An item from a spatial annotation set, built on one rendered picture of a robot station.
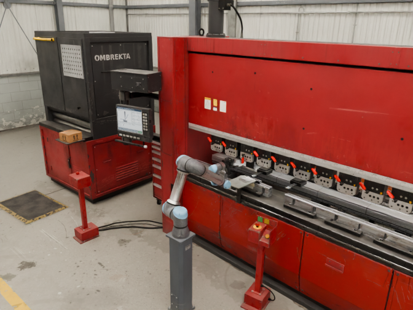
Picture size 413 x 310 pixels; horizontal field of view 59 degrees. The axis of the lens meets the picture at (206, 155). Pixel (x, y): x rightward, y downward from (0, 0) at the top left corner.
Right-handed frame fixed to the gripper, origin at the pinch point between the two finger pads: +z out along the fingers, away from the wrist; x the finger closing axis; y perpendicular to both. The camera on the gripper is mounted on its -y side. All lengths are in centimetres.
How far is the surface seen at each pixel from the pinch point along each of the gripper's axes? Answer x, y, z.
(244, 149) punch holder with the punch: 0.8, 10.5, 11.7
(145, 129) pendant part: 95, 18, -37
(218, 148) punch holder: 34.9, 3.0, 11.1
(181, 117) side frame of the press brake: 81, 29, 1
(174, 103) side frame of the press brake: 81, 45, -9
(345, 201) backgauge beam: -91, -20, 42
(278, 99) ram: -32, 64, 12
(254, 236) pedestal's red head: -48, -46, -30
